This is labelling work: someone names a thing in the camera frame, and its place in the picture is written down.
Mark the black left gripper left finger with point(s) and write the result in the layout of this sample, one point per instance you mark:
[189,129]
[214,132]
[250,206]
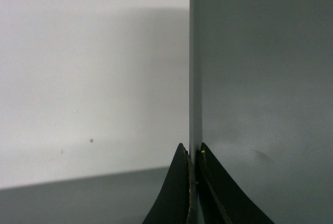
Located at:
[177,199]

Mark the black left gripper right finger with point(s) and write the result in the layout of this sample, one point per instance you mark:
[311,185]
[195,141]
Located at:
[221,198]

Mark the grey rectangular serving tray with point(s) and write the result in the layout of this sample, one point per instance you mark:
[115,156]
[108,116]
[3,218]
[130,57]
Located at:
[261,100]

